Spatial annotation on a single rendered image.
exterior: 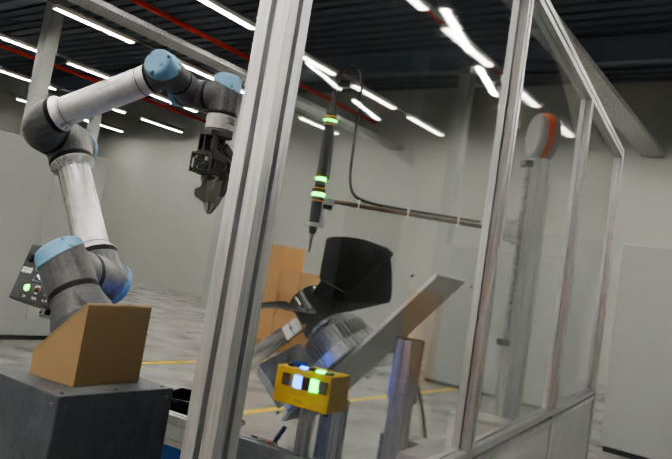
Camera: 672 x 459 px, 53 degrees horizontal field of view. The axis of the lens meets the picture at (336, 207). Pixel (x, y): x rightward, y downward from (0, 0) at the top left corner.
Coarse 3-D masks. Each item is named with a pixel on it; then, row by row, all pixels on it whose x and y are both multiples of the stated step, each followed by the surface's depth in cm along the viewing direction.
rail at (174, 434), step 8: (168, 416) 187; (176, 416) 186; (184, 416) 187; (168, 424) 186; (176, 424) 186; (184, 424) 184; (168, 432) 186; (176, 432) 185; (168, 440) 186; (176, 440) 185
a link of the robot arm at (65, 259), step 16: (64, 240) 156; (80, 240) 160; (48, 256) 154; (64, 256) 154; (80, 256) 156; (96, 256) 164; (48, 272) 153; (64, 272) 152; (80, 272) 153; (96, 272) 160; (48, 288) 152
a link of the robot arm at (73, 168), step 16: (80, 128) 185; (64, 144) 179; (80, 144) 182; (96, 144) 191; (48, 160) 182; (64, 160) 179; (80, 160) 181; (64, 176) 179; (80, 176) 179; (64, 192) 178; (80, 192) 176; (80, 208) 174; (96, 208) 177; (80, 224) 173; (96, 224) 174; (96, 240) 171; (112, 256) 170; (112, 272) 167; (128, 272) 174; (112, 288) 167; (128, 288) 173
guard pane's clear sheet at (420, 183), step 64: (320, 0) 79; (384, 0) 93; (448, 0) 113; (512, 0) 143; (320, 64) 80; (384, 64) 95; (448, 64) 115; (512, 64) 147; (320, 128) 82; (384, 128) 96; (448, 128) 118; (576, 128) 212; (320, 192) 83; (384, 192) 98; (448, 192) 121; (512, 192) 156; (320, 256) 84; (384, 256) 100; (448, 256) 124; (512, 256) 161; (576, 256) 232; (320, 320) 86; (384, 320) 102; (448, 320) 127; (512, 320) 166; (576, 320) 243; (256, 384) 75; (320, 384) 87; (384, 384) 104; (448, 384) 130; (512, 384) 172; (576, 384) 255; (256, 448) 76; (320, 448) 89; (384, 448) 106; (448, 448) 133
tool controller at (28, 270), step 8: (32, 248) 223; (32, 256) 220; (24, 264) 222; (32, 264) 220; (24, 272) 220; (32, 272) 218; (16, 280) 220; (24, 280) 219; (16, 288) 219; (32, 288) 215; (16, 296) 217; (24, 296) 215; (32, 296) 214; (40, 296) 212; (32, 304) 216; (40, 304) 211; (48, 304) 209; (48, 312) 216
